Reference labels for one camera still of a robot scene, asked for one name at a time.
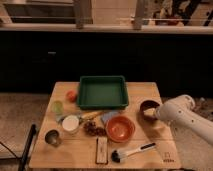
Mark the dark brown bowl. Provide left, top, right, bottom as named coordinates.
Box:
left=140, top=100, right=160, bottom=122

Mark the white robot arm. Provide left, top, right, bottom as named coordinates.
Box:
left=142, top=95, right=213, bottom=145

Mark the green plastic tray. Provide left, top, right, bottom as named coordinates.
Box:
left=77, top=76, right=129, bottom=110

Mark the orange bowl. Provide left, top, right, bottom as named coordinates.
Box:
left=105, top=116, right=135, bottom=143

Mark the blue sponge cloth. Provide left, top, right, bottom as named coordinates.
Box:
left=101, top=111, right=119, bottom=124

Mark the black and white brush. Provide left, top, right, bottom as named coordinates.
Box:
left=111, top=143, right=156, bottom=163

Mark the yellow corn cob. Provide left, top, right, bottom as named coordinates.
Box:
left=80, top=111, right=101, bottom=120

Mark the wooden block with dark edges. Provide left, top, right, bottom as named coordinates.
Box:
left=96, top=137, right=108, bottom=164

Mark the brown grape bunch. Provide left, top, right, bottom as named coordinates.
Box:
left=84, top=121, right=106, bottom=136

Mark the wooden folding table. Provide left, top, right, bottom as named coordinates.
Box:
left=29, top=82, right=181, bottom=170

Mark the orange tomato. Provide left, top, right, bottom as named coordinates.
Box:
left=66, top=90, right=77, bottom=102

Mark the translucent green cup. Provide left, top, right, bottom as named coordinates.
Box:
left=51, top=101, right=63, bottom=115

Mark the metal cup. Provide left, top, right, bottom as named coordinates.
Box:
left=45, top=130, right=61, bottom=147

